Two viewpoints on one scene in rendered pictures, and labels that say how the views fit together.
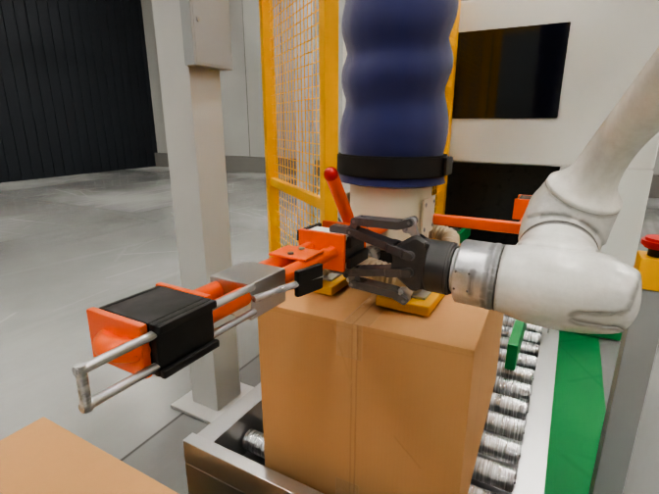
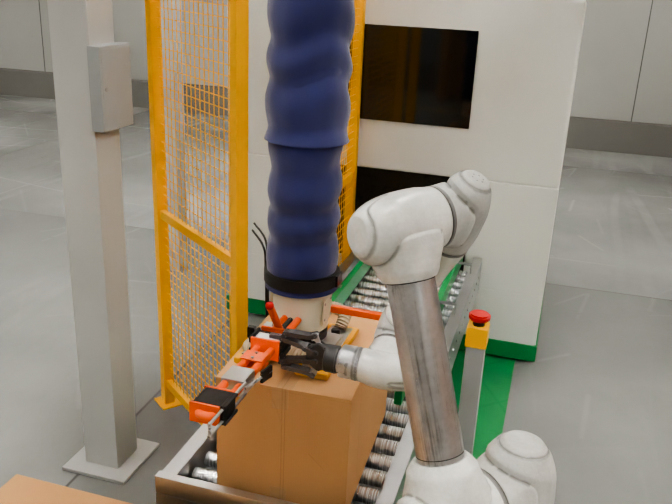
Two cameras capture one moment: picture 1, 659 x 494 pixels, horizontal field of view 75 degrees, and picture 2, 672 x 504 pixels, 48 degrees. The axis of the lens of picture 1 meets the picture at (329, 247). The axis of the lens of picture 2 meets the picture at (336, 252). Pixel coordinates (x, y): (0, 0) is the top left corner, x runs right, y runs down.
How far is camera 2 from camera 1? 1.41 m
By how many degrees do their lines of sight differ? 13
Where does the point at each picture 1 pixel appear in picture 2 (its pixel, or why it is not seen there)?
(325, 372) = (263, 419)
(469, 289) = (345, 372)
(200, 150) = (104, 208)
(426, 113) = (323, 253)
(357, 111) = (279, 249)
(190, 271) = (88, 325)
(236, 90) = not seen: outside the picture
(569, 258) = (387, 358)
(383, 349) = (301, 402)
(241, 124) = (28, 17)
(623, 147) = not seen: hidden behind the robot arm
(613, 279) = not seen: hidden behind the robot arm
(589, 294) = (394, 375)
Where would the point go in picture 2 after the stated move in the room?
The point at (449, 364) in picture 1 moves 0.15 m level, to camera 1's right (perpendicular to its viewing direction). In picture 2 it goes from (338, 408) to (391, 404)
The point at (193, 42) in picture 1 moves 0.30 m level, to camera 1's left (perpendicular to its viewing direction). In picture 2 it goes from (103, 113) to (12, 112)
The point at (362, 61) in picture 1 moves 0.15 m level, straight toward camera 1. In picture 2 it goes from (283, 221) to (287, 239)
